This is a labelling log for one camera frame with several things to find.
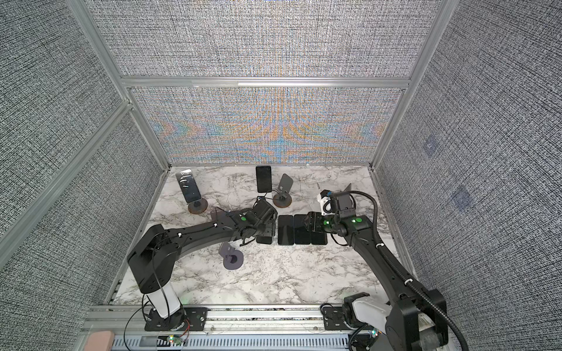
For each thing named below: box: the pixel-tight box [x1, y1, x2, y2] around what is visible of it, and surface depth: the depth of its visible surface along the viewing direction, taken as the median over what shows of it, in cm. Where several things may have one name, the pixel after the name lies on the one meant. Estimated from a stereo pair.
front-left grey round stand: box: [218, 241, 244, 270], surface depth 87 cm
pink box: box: [84, 330, 115, 351], surface depth 70 cm
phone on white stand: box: [255, 165, 273, 194], surface depth 102 cm
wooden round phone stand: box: [272, 173, 294, 209], surface depth 102 cm
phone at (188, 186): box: [175, 168, 202, 204], surface depth 97 cm
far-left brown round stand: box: [187, 198, 208, 215], surface depth 105 cm
